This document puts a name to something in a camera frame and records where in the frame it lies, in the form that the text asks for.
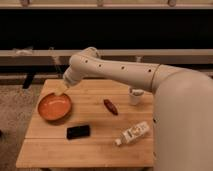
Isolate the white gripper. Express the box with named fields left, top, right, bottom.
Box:
left=54, top=67, right=80, bottom=96

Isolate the orange ceramic bowl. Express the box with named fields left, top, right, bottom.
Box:
left=37, top=93, right=72, bottom=121

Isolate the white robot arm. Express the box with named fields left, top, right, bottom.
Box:
left=63, top=47, right=213, bottom=171

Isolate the black rectangular box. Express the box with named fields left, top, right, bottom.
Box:
left=66, top=125, right=90, bottom=140

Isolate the wooden table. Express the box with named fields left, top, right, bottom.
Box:
left=16, top=80, right=153, bottom=168

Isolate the dark red sausage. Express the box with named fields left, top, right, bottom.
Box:
left=103, top=99, right=118, bottom=115

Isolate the white plastic bottle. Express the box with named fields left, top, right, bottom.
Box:
left=115, top=121, right=150, bottom=146

